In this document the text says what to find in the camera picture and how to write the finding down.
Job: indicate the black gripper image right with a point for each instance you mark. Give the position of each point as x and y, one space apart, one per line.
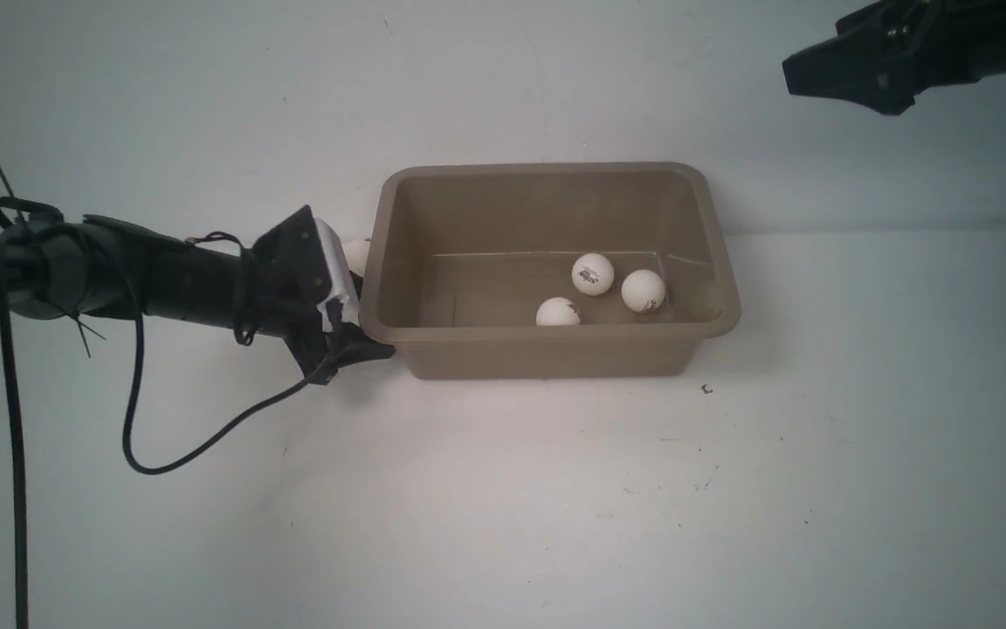
887 53

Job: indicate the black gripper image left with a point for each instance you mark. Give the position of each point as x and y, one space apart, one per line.
325 343

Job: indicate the tan plastic storage bin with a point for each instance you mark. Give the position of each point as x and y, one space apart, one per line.
461 258

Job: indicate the white ball with logo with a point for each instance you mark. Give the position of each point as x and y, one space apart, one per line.
592 274

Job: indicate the black camera cable image left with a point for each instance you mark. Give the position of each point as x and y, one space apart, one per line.
196 379

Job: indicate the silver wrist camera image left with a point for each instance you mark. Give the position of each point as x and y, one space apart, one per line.
302 272

